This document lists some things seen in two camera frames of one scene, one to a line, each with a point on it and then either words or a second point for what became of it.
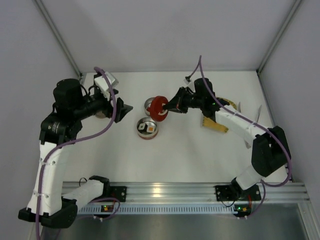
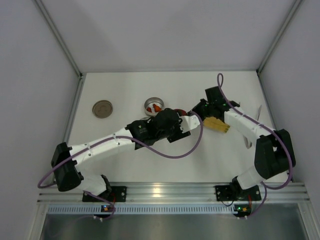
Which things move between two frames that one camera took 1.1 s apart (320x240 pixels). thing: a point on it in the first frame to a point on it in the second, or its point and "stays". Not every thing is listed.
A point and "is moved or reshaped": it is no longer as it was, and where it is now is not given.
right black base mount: (235, 192) stays
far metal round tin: (147, 104) stays
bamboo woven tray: (209, 123) stays
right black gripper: (182, 100) to (200, 110)
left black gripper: (117, 110) to (178, 135)
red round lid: (157, 113) is moved or reshaped
